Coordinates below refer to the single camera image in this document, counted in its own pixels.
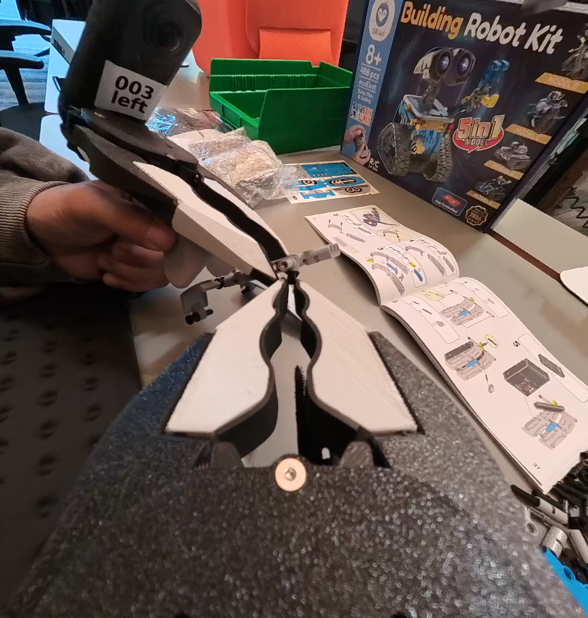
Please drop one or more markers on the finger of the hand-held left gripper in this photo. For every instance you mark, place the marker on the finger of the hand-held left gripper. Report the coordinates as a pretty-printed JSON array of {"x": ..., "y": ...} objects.
[
  {"x": 202, "y": 227},
  {"x": 270, "y": 236}
]

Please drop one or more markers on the blue sticker sheet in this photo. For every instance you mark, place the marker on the blue sticker sheet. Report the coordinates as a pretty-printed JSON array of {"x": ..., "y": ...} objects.
[{"x": 332, "y": 181}]

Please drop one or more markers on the pile of toy building pieces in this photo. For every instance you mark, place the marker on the pile of toy building pieces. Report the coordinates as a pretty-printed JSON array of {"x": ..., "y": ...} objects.
[{"x": 564, "y": 531}]

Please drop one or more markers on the black office chair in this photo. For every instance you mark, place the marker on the black office chair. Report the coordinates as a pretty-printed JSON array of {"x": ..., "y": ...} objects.
[{"x": 14, "y": 58}]

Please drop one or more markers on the white instruction booklet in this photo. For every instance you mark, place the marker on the white instruction booklet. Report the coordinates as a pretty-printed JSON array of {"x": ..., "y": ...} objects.
[{"x": 467, "y": 338}]

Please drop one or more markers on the orange plastic container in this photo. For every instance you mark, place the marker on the orange plastic container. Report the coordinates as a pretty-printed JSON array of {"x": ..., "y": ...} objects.
[{"x": 274, "y": 29}]

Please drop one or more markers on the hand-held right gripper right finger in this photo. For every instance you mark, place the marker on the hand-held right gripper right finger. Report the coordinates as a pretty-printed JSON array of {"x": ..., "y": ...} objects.
[{"x": 356, "y": 386}]

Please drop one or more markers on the clear plastic bag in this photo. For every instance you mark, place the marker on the clear plastic bag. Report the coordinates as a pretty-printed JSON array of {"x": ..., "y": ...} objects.
[
  {"x": 178, "y": 120},
  {"x": 245, "y": 164}
]

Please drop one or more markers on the toy robot kit box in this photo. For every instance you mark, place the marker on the toy robot kit box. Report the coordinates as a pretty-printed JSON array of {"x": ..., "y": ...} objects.
[{"x": 467, "y": 96}]

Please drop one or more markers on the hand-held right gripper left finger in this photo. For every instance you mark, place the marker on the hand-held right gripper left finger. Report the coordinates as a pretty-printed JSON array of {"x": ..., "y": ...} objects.
[{"x": 226, "y": 381}]

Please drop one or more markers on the green storage bin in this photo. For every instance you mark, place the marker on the green storage bin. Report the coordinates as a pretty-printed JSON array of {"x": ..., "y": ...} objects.
[{"x": 274, "y": 106}]

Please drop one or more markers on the black perforated chair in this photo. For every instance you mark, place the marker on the black perforated chair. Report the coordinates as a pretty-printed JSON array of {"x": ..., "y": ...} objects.
[{"x": 43, "y": 410}]

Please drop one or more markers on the person's left forearm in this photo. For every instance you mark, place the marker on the person's left forearm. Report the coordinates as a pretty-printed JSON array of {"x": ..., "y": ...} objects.
[{"x": 14, "y": 193}]

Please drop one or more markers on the person's left hand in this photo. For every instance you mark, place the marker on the person's left hand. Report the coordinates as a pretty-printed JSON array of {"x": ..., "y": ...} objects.
[{"x": 81, "y": 227}]

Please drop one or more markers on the white metal stand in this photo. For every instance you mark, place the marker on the white metal stand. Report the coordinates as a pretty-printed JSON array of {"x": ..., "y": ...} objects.
[{"x": 583, "y": 285}]

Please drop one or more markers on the grey toy connector with pin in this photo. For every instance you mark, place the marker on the grey toy connector with pin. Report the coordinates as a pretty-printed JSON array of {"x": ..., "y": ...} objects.
[{"x": 318, "y": 253}]

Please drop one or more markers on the grey toy panel assembly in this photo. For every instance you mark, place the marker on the grey toy panel assembly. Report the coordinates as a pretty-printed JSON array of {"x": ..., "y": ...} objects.
[{"x": 197, "y": 299}]

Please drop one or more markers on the grey desk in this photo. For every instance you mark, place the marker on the grey desk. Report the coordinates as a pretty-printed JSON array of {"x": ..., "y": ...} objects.
[{"x": 511, "y": 275}]

